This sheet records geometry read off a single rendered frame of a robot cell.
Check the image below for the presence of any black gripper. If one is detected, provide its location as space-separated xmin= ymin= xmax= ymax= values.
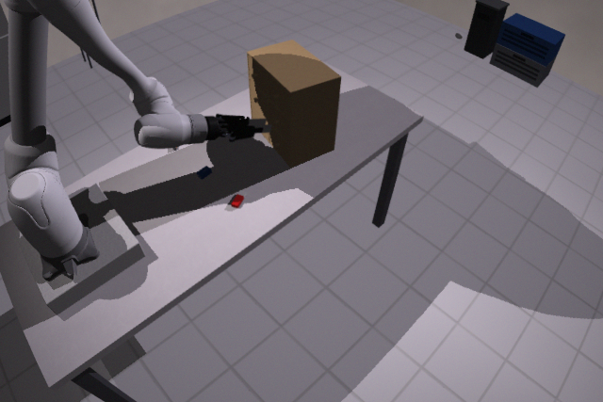
xmin=204 ymin=114 xmax=272 ymax=142

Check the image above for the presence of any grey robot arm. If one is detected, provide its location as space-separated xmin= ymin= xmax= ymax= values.
xmin=3 ymin=0 xmax=208 ymax=281

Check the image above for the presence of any dark blue nine-volt battery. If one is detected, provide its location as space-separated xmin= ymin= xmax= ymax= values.
xmin=197 ymin=166 xmax=212 ymax=179

